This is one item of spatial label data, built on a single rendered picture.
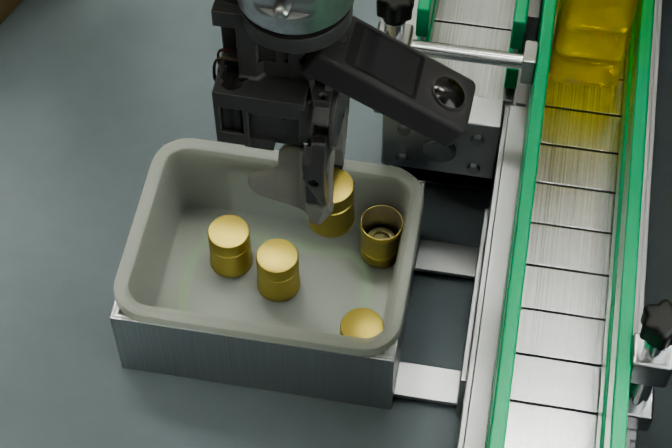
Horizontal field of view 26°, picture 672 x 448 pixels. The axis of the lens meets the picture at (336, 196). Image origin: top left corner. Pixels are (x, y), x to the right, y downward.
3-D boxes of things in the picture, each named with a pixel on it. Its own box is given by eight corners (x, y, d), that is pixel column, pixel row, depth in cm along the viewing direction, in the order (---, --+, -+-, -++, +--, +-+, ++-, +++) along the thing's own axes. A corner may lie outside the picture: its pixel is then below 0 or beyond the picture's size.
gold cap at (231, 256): (206, 275, 120) (202, 245, 117) (215, 239, 122) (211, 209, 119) (248, 281, 120) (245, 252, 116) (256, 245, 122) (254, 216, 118)
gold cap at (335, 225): (303, 234, 109) (302, 200, 105) (312, 196, 111) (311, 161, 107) (350, 241, 109) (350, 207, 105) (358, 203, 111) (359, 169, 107)
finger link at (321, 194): (311, 170, 104) (312, 78, 98) (335, 174, 103) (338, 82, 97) (297, 217, 100) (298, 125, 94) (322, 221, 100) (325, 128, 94)
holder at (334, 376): (459, 420, 115) (467, 373, 108) (121, 367, 118) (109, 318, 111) (484, 242, 125) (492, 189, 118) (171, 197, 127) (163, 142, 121)
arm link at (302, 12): (366, -89, 89) (342, 8, 84) (365, -35, 93) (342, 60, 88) (247, -104, 90) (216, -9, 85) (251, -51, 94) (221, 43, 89)
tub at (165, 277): (393, 409, 115) (397, 355, 108) (118, 366, 117) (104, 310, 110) (423, 229, 125) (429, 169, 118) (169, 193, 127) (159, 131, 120)
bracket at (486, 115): (492, 185, 120) (500, 133, 114) (379, 169, 121) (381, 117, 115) (497, 151, 122) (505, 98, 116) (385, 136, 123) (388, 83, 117)
